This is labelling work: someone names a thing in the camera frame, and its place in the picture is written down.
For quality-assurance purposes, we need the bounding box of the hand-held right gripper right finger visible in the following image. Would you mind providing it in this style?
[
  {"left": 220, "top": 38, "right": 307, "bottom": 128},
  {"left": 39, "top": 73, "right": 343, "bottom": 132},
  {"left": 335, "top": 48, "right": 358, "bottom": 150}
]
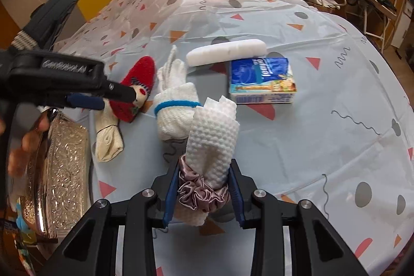
[{"left": 226, "top": 158, "right": 369, "bottom": 276}]

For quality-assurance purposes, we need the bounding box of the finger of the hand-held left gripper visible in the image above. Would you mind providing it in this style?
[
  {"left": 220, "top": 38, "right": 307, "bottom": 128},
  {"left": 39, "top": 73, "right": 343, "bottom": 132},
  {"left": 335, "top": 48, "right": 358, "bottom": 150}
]
[
  {"left": 63, "top": 94, "right": 107, "bottom": 111},
  {"left": 97, "top": 79, "right": 139, "bottom": 103}
]

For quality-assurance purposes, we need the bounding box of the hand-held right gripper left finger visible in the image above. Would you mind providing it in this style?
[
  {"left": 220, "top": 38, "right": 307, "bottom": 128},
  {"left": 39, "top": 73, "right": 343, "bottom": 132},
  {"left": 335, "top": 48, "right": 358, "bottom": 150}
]
[{"left": 45, "top": 163, "right": 182, "bottom": 276}]

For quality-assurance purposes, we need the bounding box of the red knit sock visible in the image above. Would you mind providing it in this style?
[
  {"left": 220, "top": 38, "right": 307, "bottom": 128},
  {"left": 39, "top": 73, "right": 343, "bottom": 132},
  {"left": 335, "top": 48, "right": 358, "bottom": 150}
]
[{"left": 110, "top": 55, "right": 157, "bottom": 124}]

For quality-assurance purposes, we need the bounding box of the pink satin scrunchie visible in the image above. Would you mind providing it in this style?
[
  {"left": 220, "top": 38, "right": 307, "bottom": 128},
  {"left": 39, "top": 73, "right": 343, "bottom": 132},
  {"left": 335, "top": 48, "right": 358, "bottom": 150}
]
[{"left": 176, "top": 155, "right": 230, "bottom": 212}]

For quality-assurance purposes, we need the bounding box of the white waffle cloth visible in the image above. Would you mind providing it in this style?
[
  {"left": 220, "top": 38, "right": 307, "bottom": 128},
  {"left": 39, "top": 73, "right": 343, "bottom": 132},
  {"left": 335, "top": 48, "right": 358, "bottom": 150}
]
[{"left": 173, "top": 95, "right": 241, "bottom": 226}]

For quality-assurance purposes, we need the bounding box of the white sponge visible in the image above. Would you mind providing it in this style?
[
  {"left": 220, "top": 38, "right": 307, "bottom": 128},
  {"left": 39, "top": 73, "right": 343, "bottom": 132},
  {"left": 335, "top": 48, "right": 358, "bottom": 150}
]
[{"left": 187, "top": 39, "right": 266, "bottom": 67}]

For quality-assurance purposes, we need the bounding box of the blue tissue packet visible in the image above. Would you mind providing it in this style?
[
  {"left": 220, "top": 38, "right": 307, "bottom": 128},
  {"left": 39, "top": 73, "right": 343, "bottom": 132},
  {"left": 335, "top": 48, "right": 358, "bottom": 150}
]
[{"left": 229, "top": 57, "right": 294, "bottom": 105}]

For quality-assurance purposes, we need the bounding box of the person's left hand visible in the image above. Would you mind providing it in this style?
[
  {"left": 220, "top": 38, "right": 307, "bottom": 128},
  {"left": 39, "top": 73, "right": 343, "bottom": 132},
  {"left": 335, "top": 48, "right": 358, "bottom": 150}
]
[{"left": 8, "top": 116, "right": 50, "bottom": 178}]

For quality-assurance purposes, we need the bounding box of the cream knit sock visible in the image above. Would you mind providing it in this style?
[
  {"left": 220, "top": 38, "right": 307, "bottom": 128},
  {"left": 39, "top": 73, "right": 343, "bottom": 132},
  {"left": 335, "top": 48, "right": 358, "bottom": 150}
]
[{"left": 95, "top": 108, "right": 125, "bottom": 163}]

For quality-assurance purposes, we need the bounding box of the white knit glove blue band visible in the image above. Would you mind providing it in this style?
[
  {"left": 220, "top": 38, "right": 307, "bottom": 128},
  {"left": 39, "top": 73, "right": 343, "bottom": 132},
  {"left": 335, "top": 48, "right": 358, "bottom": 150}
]
[{"left": 153, "top": 45, "right": 203, "bottom": 141}]

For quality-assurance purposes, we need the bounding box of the gold embossed tissue box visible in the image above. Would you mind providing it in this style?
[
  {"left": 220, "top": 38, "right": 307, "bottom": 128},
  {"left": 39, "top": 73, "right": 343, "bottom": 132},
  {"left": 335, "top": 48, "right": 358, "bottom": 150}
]
[{"left": 26, "top": 111, "right": 94, "bottom": 239}]

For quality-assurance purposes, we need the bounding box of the printed plastic sheet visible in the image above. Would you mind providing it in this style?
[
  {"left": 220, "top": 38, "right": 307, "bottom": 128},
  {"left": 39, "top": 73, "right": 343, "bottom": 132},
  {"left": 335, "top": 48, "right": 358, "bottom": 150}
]
[{"left": 53, "top": 0, "right": 414, "bottom": 276}]

